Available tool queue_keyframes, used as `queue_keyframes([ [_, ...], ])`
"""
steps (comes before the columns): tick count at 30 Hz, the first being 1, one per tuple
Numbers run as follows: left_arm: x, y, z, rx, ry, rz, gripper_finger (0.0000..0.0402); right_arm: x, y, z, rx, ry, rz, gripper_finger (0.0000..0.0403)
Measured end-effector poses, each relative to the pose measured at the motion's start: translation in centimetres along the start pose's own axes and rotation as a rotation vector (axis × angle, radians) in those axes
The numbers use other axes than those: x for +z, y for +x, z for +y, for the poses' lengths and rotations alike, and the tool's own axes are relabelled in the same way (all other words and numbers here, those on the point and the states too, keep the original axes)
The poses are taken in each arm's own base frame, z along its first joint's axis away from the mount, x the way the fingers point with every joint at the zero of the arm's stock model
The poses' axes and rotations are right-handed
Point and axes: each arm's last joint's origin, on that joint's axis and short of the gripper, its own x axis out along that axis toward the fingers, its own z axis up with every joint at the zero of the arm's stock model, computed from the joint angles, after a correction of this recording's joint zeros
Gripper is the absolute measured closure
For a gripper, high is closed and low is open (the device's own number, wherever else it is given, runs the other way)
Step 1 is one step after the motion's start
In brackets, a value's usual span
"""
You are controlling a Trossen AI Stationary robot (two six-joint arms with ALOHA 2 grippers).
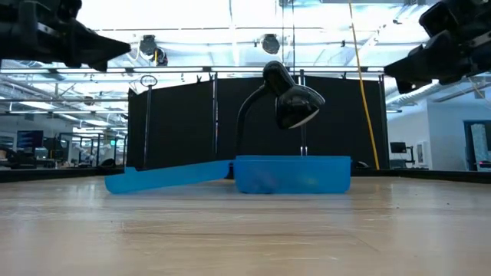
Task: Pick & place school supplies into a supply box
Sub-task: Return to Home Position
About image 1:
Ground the metal pole with ring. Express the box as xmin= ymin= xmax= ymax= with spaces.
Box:
xmin=139 ymin=74 xmax=159 ymax=166

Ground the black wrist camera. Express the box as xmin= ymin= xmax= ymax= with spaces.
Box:
xmin=56 ymin=0 xmax=84 ymax=21
xmin=418 ymin=0 xmax=462 ymax=38

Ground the blue plastic supply box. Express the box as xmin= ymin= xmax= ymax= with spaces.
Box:
xmin=104 ymin=154 xmax=352 ymax=196

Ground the black ceiling spotlight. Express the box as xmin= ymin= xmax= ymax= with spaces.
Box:
xmin=261 ymin=33 xmax=282 ymax=56
xmin=139 ymin=34 xmax=170 ymax=67

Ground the background workstation frame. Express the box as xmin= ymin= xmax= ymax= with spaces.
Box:
xmin=45 ymin=131 xmax=128 ymax=168

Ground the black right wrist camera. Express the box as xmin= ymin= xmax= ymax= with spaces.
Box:
xmin=418 ymin=0 xmax=462 ymax=38

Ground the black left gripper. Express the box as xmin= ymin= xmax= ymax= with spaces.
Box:
xmin=18 ymin=1 xmax=132 ymax=73

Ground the yellow hanging cable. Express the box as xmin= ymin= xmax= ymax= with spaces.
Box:
xmin=348 ymin=0 xmax=381 ymax=171

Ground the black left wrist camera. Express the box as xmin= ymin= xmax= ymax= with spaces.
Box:
xmin=56 ymin=0 xmax=84 ymax=21

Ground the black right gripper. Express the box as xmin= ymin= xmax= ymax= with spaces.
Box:
xmin=383 ymin=21 xmax=491 ymax=95

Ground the small monitor on stand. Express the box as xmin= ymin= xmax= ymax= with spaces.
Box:
xmin=389 ymin=140 xmax=415 ymax=166

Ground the dark computer monitor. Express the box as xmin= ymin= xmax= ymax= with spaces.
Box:
xmin=15 ymin=130 xmax=44 ymax=150

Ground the blue door frame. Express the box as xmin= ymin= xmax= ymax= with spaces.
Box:
xmin=463 ymin=119 xmax=491 ymax=172

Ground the black partition panel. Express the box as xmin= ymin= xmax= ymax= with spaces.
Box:
xmin=126 ymin=74 xmax=390 ymax=172

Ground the black desk lamp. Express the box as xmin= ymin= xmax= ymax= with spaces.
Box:
xmin=234 ymin=60 xmax=326 ymax=159

